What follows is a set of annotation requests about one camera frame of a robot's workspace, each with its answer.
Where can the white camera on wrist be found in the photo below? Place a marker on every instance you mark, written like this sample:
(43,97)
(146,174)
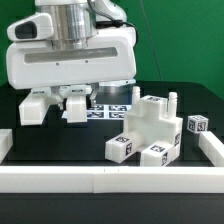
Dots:
(36,27)

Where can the white tagged cube nut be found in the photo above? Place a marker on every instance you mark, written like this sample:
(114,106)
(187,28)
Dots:
(197,123)

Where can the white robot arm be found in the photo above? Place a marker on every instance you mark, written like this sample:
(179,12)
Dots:
(71,42)

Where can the white front fence bar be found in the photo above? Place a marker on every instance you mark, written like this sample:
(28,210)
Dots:
(68,179)

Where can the white chair seat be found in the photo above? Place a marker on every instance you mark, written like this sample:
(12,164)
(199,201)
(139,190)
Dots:
(154,119)

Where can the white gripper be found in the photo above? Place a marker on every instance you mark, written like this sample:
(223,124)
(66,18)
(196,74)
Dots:
(108,57)

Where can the white right fence bar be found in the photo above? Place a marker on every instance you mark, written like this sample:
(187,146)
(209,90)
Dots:
(212,147)

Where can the white sheet with tags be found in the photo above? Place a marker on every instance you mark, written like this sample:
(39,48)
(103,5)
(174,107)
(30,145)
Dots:
(79,113)

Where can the white chair back frame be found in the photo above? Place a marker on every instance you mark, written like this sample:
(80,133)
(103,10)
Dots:
(35,106)

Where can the white fence bar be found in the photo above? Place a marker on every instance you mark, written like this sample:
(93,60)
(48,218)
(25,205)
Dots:
(68,179)
(6,142)
(212,147)

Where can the white left fence bar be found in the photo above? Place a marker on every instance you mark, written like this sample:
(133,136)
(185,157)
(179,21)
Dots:
(6,142)

